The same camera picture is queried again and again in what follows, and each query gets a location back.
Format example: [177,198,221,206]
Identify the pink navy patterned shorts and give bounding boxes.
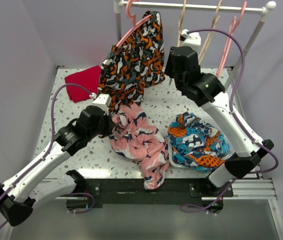
[109,103,170,190]

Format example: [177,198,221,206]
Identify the beige wooden hanger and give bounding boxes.
[198,0,223,65]
[176,0,187,47]

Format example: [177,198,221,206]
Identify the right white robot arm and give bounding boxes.
[165,46,274,197]

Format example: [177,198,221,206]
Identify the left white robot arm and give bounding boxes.
[0,103,111,227]

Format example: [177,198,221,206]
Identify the orange black camo shorts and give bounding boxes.
[98,11,166,115]

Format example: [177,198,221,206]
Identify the right pink hanger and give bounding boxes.
[216,1,247,78]

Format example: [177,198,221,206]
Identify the pink hanger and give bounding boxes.
[116,0,152,48]
[216,1,247,78]

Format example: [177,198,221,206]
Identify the left pink hanger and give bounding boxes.
[116,0,152,48]

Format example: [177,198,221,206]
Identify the blue orange patterned shorts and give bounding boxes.
[167,112,232,173]

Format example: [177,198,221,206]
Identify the red folded cloth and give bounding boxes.
[64,65,101,103]

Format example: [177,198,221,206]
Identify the white plastic basket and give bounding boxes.
[167,117,220,170]

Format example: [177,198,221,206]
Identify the white clothes rack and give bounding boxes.
[113,0,277,88]

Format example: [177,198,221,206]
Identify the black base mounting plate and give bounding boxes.
[66,172,235,209]

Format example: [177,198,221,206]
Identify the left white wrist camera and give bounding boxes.
[92,94,111,114]

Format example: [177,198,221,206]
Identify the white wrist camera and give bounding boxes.
[92,94,111,114]
[180,29,202,52]

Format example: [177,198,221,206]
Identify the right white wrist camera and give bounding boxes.
[180,29,202,52]

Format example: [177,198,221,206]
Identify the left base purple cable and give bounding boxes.
[67,192,96,215]

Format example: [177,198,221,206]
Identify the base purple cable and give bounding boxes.
[67,192,96,215]
[179,177,240,214]

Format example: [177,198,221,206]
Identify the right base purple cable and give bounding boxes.
[179,177,240,214]

